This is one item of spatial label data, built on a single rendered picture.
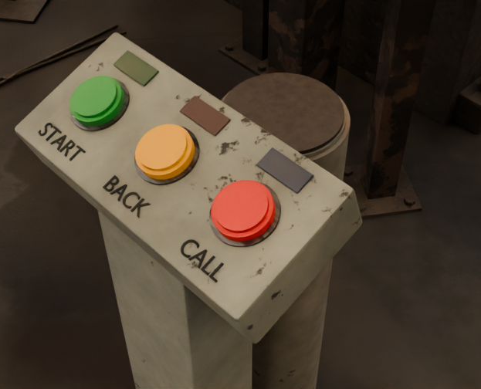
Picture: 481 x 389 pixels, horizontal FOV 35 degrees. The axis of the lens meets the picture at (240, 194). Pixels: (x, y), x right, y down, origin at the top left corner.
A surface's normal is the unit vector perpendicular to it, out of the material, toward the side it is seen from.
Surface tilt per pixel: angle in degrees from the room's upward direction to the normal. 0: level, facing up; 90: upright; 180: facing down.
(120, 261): 90
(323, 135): 0
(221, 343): 90
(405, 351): 0
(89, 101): 20
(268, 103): 0
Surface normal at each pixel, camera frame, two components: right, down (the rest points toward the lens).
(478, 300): 0.00, -0.69
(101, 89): -0.25, -0.47
